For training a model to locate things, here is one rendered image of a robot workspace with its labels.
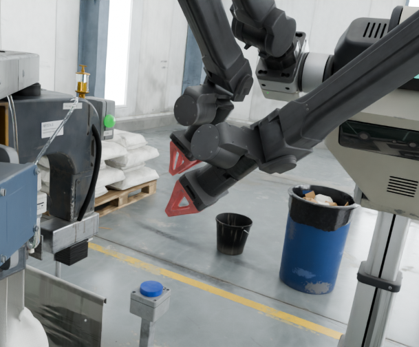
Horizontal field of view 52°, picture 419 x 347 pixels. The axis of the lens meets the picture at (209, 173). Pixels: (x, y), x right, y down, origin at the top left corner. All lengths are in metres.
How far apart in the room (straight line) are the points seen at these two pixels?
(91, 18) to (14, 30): 1.26
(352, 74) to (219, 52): 0.27
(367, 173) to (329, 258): 1.96
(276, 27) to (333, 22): 8.00
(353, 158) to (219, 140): 0.47
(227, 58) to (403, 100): 0.38
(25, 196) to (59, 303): 0.96
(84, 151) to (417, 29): 0.68
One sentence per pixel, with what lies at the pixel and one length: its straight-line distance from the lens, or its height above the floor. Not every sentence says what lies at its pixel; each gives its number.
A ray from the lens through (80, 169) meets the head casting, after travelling 0.96.
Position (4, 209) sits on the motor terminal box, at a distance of 0.48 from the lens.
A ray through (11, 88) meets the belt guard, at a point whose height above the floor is 1.37.
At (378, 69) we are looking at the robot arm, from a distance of 0.55.
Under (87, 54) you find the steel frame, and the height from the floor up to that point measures 1.31.
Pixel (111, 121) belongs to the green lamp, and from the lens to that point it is 0.99.
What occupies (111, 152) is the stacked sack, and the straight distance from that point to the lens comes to 3.79.
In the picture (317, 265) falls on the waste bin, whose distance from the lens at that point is 2.97.
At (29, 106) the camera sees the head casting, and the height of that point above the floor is 1.33.
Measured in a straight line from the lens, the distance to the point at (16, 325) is 1.08.
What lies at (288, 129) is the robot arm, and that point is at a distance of 0.63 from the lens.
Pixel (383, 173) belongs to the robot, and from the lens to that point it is 1.04.
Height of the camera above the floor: 1.45
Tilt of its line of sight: 15 degrees down
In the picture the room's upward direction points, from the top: 7 degrees clockwise
